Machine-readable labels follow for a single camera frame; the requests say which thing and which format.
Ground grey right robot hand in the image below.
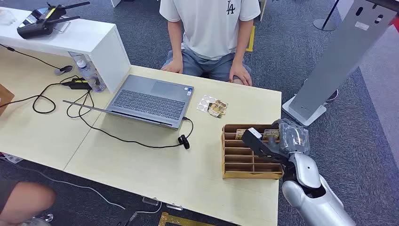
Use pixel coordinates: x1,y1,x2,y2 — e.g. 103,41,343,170
267,118,311,157

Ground wooden card organizer box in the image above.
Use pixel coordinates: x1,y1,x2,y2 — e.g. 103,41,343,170
221,123,285,180

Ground patterned card stack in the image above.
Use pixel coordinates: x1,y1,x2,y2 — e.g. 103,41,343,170
207,99,229,119

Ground person's left hand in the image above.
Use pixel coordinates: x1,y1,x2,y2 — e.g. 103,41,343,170
229,63,254,87

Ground person's hand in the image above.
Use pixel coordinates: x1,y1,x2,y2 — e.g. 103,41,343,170
229,63,254,87
160,58,184,74

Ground person's right hand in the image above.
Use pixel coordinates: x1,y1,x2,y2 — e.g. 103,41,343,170
160,58,184,74

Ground seated person at desk edge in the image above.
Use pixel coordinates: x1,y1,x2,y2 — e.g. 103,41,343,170
0,179,57,226

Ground grey kiosk stand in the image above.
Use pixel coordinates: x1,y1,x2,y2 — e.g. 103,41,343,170
281,0,399,127

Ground yellow floor tape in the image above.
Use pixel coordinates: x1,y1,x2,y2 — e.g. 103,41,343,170
245,25,256,53

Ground grey open laptop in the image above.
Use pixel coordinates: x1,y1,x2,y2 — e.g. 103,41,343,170
62,74,195,130

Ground clear plastic water bottle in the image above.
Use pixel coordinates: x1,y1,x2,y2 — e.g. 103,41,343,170
76,59,107,94

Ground black power adapter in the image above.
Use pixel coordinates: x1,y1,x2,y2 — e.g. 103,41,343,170
61,77,93,91

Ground white desk riser shelf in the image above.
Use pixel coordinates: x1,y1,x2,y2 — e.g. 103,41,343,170
0,6,132,95

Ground grey oval desk puck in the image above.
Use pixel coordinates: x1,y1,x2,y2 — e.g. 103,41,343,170
54,65,74,76

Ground black remote controller with antennas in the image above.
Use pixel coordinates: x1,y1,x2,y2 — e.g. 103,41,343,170
16,1,91,40

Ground white power strip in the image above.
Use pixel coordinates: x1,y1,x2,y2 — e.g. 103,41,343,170
0,152,24,165

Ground brown cardboard box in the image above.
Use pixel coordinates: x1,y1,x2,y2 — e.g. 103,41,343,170
0,83,15,117

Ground clear plastic bag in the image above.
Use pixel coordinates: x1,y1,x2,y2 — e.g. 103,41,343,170
0,8,17,26

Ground black cable ferrite plug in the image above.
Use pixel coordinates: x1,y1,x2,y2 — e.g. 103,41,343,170
178,134,191,150

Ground stanchion post with round base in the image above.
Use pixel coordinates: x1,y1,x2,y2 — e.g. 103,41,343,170
313,0,341,32

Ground gold frame piece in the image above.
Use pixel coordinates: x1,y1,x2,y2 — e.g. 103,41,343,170
158,211,216,226

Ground black laptop power cable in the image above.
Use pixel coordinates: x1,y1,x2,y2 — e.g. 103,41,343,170
66,89,194,149

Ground white floor cable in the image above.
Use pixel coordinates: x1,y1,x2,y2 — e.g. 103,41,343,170
0,158,163,215

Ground black looped cable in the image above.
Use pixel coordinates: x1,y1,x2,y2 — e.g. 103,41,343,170
0,74,80,115

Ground thin black puck cable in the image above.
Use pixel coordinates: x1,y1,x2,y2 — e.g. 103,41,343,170
0,43,62,71

